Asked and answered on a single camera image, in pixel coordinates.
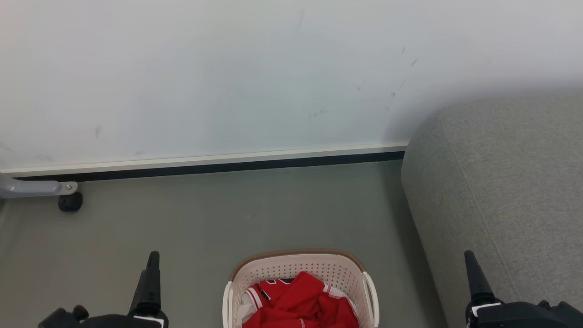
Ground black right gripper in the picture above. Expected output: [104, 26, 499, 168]
[464, 250, 583, 328]

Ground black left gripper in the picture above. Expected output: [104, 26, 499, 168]
[39, 251, 169, 328]

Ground red garment with white stripes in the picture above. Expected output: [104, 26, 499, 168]
[241, 272, 338, 328]

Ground grey fabric sofa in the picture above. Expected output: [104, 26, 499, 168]
[401, 89, 583, 328]

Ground black caster wheel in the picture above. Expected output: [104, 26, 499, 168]
[58, 192, 84, 213]

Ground white and black baseboard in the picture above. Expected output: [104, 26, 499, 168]
[0, 143, 409, 182]

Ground cream perforated laundry basket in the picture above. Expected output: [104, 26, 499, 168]
[222, 249, 379, 328]

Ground grey metal stand leg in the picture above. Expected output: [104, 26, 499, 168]
[0, 173, 78, 199]

